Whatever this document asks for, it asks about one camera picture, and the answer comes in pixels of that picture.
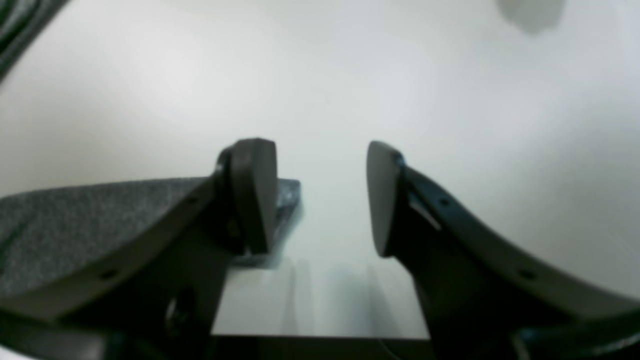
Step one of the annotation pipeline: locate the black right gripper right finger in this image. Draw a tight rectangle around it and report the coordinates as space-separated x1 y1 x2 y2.
366 140 639 360

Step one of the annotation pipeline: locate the grey t-shirt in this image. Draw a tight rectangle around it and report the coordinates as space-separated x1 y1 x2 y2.
0 176 303 296

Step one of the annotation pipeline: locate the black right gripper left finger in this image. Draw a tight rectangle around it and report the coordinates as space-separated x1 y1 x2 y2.
1 137 278 360

